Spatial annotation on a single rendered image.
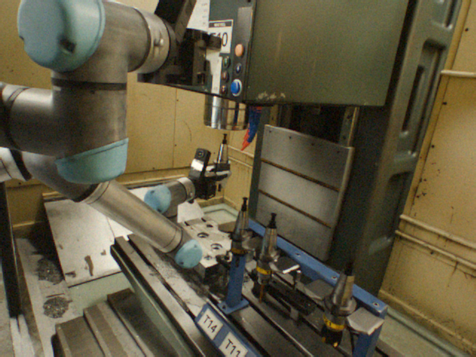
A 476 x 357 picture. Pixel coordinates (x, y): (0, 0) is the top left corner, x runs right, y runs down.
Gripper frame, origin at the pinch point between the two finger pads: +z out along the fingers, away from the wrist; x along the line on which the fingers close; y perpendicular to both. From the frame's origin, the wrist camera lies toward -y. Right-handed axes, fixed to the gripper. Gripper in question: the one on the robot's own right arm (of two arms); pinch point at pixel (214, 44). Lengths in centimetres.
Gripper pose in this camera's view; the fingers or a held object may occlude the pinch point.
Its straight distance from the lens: 63.1
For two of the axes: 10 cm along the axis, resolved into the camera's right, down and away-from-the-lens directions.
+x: 9.3, 2.1, -3.2
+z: 3.6, -2.5, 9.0
